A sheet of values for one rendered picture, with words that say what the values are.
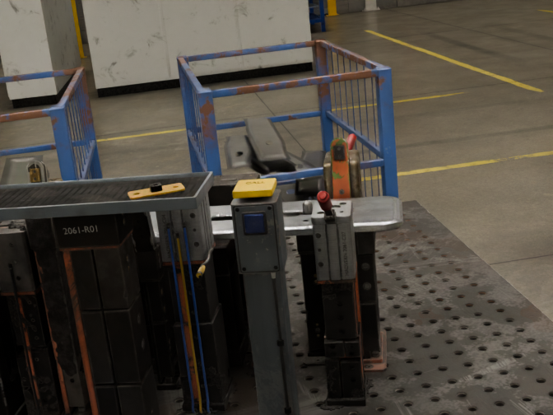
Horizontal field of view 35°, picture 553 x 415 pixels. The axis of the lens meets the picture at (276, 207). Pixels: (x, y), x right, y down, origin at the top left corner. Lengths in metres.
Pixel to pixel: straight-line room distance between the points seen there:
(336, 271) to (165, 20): 8.15
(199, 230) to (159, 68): 8.13
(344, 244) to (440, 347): 0.41
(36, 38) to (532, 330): 8.14
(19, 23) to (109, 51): 0.95
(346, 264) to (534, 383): 0.42
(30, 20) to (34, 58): 0.40
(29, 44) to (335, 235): 8.25
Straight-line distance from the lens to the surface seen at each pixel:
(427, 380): 1.67
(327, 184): 1.78
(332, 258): 1.47
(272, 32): 9.67
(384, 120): 3.64
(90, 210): 1.31
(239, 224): 1.30
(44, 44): 9.55
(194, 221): 1.48
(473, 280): 2.09
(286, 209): 1.70
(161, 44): 9.55
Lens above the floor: 1.52
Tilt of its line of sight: 18 degrees down
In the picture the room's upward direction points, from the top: 6 degrees counter-clockwise
